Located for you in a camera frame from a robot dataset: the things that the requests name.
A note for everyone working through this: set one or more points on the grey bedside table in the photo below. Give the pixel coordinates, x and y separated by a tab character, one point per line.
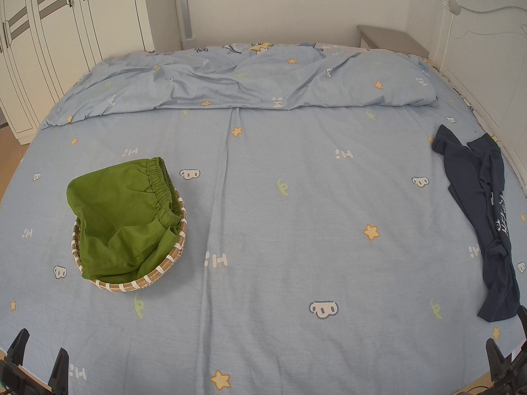
387	39

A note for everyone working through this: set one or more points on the pale blue quilt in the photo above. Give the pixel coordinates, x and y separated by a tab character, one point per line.
267	80

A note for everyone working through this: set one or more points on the bed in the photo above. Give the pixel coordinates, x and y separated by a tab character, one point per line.
288	220

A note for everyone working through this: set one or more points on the dark blue T-shirt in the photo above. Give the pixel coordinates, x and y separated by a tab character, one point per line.
473	179

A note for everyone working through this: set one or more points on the green shorts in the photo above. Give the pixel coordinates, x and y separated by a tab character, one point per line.
119	212

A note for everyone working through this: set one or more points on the white wardrobe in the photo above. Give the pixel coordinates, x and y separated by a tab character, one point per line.
49	56

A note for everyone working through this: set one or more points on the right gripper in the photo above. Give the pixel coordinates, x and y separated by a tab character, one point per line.
514	377

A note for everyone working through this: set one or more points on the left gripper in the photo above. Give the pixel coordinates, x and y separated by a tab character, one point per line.
20	384

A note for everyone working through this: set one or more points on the round woven basket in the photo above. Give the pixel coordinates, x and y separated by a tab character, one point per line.
164	263

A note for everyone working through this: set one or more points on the white wall pipe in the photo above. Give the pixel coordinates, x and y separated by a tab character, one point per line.
183	10

